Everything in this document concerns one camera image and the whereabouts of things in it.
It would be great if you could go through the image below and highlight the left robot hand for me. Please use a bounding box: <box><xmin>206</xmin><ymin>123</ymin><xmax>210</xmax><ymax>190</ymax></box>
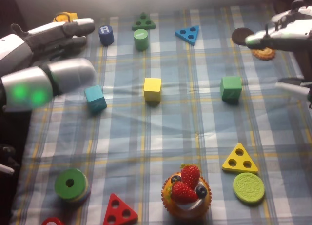
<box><xmin>244</xmin><ymin>0</ymin><xmax>312</xmax><ymax>108</ymax></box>

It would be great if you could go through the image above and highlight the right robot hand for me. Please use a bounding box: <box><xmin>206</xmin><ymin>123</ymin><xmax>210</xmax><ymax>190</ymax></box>
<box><xmin>0</xmin><ymin>17</ymin><xmax>98</xmax><ymax>113</ymax></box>

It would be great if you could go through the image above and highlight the teal cube block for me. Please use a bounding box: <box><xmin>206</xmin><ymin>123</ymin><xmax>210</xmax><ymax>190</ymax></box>
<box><xmin>83</xmin><ymin>85</ymin><xmax>108</xmax><ymax>114</ymax></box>

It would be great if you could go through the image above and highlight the tan round butter biscuit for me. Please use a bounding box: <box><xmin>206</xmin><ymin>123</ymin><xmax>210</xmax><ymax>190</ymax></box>
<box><xmin>251</xmin><ymin>47</ymin><xmax>276</xmax><ymax>61</ymax></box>

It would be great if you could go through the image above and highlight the brown round sandwich cookie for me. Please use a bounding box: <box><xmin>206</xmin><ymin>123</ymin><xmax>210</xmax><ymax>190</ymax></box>
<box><xmin>231</xmin><ymin>27</ymin><xmax>254</xmax><ymax>46</ymax></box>

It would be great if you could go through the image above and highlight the orange toy cupcake with cream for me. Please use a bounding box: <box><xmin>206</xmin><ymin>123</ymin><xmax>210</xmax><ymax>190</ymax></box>
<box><xmin>53</xmin><ymin>12</ymin><xmax>78</xmax><ymax>23</ymax></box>

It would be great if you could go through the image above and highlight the green cube block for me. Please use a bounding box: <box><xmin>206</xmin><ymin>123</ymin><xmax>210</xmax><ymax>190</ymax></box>
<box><xmin>219</xmin><ymin>76</ymin><xmax>243</xmax><ymax>103</ymax></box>

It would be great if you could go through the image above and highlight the blue cylinder with letter R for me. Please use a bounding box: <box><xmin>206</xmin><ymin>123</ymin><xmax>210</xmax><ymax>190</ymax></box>
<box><xmin>98</xmin><ymin>24</ymin><xmax>115</xmax><ymax>46</ymax></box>

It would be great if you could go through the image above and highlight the blue triangle block with holes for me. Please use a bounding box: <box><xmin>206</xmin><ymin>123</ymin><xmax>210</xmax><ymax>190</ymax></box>
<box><xmin>175</xmin><ymin>25</ymin><xmax>200</xmax><ymax>46</ymax></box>

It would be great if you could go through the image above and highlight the stack of coloured rings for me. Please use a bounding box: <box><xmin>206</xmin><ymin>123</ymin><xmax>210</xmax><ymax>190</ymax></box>
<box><xmin>54</xmin><ymin>168</ymin><xmax>92</xmax><ymax>204</ymax></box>

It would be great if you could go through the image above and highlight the green cylinder block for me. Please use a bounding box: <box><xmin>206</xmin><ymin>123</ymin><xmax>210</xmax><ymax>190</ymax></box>
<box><xmin>133</xmin><ymin>29</ymin><xmax>149</xmax><ymax>51</ymax></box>

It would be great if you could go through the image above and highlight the yellow cube block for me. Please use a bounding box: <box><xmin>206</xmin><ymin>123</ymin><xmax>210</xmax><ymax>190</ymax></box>
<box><xmin>143</xmin><ymin>77</ymin><xmax>162</xmax><ymax>103</ymax></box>

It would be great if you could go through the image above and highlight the green triangle block with holes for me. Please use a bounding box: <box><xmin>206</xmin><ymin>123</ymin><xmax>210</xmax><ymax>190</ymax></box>
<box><xmin>131</xmin><ymin>12</ymin><xmax>156</xmax><ymax>31</ymax></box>

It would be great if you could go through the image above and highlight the yellow triangle block with holes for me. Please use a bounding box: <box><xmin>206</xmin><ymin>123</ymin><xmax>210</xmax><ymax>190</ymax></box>
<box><xmin>221</xmin><ymin>142</ymin><xmax>259</xmax><ymax>175</ymax></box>

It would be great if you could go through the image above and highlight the red cylinder block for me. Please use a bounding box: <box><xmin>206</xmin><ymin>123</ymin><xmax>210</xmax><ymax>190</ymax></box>
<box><xmin>40</xmin><ymin>217</ymin><xmax>65</xmax><ymax>225</ymax></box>

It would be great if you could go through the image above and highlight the blue plaid tablecloth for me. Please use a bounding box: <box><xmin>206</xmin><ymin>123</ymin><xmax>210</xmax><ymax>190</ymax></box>
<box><xmin>9</xmin><ymin>5</ymin><xmax>312</xmax><ymax>225</ymax></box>

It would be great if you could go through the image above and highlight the red triangle block with holes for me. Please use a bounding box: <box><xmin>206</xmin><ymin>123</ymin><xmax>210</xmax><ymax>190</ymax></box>
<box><xmin>102</xmin><ymin>193</ymin><xmax>138</xmax><ymax>225</ymax></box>

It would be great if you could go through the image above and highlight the green round sandwich cookie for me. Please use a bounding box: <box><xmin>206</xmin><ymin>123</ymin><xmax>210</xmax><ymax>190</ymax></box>
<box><xmin>233</xmin><ymin>172</ymin><xmax>266</xmax><ymax>206</ymax></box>

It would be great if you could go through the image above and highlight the toy cupcake with strawberries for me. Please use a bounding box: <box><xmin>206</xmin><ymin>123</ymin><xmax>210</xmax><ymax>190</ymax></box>
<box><xmin>160</xmin><ymin>163</ymin><xmax>212</xmax><ymax>219</ymax></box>

